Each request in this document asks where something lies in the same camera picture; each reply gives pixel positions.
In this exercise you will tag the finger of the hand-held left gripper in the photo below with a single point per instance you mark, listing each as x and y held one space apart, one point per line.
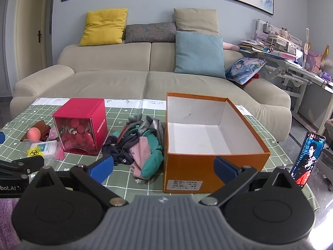
33 163
1 137

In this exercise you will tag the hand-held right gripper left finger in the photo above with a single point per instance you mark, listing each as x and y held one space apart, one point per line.
100 165

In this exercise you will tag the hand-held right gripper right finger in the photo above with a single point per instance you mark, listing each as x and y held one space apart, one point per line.
225 167

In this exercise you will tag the yellow hazard symbol bag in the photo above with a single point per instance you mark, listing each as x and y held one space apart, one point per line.
33 153

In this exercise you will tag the white tissue packet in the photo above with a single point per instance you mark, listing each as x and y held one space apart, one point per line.
46 149

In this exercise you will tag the dark cloth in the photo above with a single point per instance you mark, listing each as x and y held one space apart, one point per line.
117 152

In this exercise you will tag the pink tasselled pouch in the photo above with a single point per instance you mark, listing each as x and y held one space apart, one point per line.
59 152

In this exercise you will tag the brown leather piece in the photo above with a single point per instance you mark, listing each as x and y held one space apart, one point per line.
39 128

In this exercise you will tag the orange cardboard shoe box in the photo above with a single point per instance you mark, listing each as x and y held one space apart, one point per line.
187 172

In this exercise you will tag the pink cloth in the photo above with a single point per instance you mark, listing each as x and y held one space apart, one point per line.
141 151

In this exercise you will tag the teal fabric bag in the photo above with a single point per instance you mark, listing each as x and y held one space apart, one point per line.
152 161

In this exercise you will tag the green checked tablecloth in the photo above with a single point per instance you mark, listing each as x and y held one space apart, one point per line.
124 179

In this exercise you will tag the purple fuzzy cloth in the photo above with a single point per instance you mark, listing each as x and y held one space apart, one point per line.
6 221

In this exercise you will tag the red box with clear front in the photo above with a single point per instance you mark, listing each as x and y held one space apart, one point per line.
98 125

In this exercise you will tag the beige sofa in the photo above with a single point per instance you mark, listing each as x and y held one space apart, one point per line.
104 83

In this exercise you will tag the smartphone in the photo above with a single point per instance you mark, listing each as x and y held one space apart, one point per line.
308 156

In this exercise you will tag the red cloth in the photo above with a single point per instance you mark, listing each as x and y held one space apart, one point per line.
254 77

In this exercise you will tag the printed blue cushion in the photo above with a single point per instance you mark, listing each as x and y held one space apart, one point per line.
244 69

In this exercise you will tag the grey white study desk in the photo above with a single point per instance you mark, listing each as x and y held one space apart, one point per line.
294 69

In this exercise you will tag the cream door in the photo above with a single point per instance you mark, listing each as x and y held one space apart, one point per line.
31 18

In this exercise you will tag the stack of books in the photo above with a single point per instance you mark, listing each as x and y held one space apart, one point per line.
251 45

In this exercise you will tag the yellow cushion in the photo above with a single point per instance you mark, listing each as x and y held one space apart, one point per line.
102 27

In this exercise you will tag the white desk organiser shelf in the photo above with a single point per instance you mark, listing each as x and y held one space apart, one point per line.
281 40

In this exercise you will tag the purple bag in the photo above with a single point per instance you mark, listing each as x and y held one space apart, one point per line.
313 60

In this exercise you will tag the houndstooth cushion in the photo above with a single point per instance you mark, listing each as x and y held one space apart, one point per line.
148 32

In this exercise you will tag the beige cushion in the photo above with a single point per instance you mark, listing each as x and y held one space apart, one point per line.
195 19

